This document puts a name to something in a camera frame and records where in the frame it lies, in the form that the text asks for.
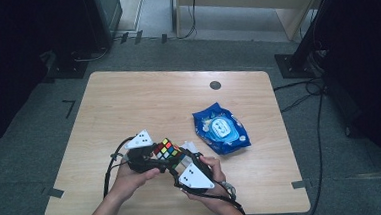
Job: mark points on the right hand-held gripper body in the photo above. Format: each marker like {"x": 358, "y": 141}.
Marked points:
{"x": 193, "y": 179}

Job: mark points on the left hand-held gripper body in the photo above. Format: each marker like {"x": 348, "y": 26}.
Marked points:
{"x": 140, "y": 140}

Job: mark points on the white wet wipe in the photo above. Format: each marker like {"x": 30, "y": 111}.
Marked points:
{"x": 189, "y": 145}

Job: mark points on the colourful puzzle cube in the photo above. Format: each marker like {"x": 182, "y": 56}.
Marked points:
{"x": 167, "y": 150}

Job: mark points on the blue wet wipes packet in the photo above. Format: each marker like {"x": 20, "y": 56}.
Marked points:
{"x": 221, "y": 129}

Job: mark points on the person's right hand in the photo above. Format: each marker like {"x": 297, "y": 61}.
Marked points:
{"x": 215, "y": 167}

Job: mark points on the person's left hand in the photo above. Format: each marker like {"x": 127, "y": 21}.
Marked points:
{"x": 126, "y": 185}

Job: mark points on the round grey table grommet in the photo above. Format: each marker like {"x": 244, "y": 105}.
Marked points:
{"x": 215, "y": 85}

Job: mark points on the black floor tape mark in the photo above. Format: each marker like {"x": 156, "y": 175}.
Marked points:
{"x": 70, "y": 106}

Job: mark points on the grey tape strip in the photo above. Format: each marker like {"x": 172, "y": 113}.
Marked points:
{"x": 298, "y": 184}
{"x": 56, "y": 193}

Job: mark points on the black cabinet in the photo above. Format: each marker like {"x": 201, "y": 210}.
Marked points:
{"x": 106, "y": 12}

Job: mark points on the black metal stand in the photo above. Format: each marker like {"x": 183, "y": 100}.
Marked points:
{"x": 297, "y": 66}

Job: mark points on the dark curtain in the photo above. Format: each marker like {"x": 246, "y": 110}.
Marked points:
{"x": 11, "y": 58}
{"x": 369, "y": 59}

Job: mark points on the black floor base plate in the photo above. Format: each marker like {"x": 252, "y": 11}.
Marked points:
{"x": 69, "y": 69}

